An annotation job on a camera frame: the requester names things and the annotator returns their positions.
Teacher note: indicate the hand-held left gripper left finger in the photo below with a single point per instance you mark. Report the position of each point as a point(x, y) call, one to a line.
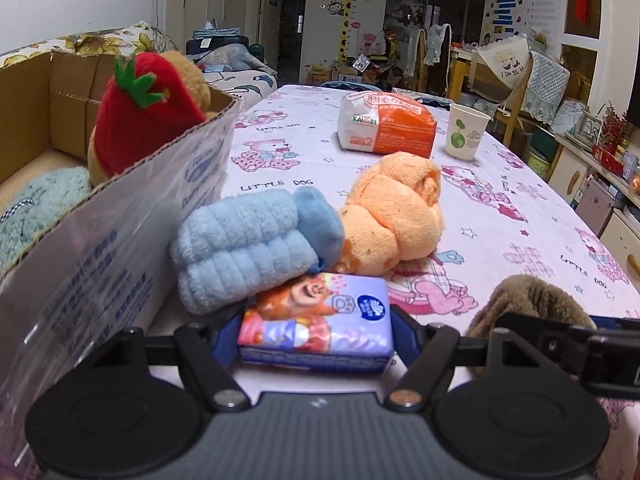
point(227, 335)

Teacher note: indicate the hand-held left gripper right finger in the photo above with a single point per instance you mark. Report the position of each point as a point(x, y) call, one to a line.
point(406, 330)

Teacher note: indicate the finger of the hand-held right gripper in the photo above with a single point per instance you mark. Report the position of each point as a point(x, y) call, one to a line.
point(550, 322)
point(610, 365)

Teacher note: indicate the brown fluffy cloth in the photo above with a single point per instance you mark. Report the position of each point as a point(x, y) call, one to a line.
point(530, 295)

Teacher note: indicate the purple cartoon tissue pack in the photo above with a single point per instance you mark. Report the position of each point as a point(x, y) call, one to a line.
point(315, 325)

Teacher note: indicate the cardboard box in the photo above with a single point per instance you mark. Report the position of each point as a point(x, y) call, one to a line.
point(125, 240)

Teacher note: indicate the brown plush bear with strawberry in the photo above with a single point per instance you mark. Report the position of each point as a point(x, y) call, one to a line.
point(140, 125)

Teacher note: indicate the teal knit hat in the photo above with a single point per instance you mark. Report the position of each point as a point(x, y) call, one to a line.
point(40, 205)

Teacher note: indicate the light blue rolled towel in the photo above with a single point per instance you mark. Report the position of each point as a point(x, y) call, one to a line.
point(240, 245)

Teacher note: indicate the orange rolled towel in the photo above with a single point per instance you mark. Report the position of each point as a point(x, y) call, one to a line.
point(400, 210)

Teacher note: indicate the white tv cabinet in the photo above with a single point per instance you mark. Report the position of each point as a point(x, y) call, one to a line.
point(600, 195)

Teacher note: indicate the green bin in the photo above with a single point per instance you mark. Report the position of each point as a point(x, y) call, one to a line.
point(539, 166)

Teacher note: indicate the white paper cup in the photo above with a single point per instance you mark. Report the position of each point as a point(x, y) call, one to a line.
point(466, 135)

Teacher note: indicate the red flower decoration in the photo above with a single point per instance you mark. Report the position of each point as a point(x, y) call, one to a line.
point(614, 127)

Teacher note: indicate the orange white tissue package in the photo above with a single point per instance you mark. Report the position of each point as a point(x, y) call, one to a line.
point(395, 125)

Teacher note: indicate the blue chair back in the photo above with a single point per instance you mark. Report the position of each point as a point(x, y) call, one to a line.
point(340, 84)
point(425, 97)

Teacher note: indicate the wooden chair with knit cover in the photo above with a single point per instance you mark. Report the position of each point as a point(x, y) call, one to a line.
point(542, 85)

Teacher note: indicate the floral sofa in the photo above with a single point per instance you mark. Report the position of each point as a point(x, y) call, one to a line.
point(240, 85)

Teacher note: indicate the beige printed cloth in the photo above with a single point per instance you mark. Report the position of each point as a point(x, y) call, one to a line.
point(505, 60)

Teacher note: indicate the dining chairs with lace covers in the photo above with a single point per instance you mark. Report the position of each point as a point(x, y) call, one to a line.
point(427, 55)

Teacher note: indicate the pile of clothes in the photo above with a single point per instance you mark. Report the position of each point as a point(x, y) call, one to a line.
point(225, 50)

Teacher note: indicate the blue wall chart sticker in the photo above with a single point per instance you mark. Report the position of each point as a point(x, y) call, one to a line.
point(505, 5)

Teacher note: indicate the giraffe wall sticker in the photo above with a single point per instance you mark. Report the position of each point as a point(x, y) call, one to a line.
point(352, 10)

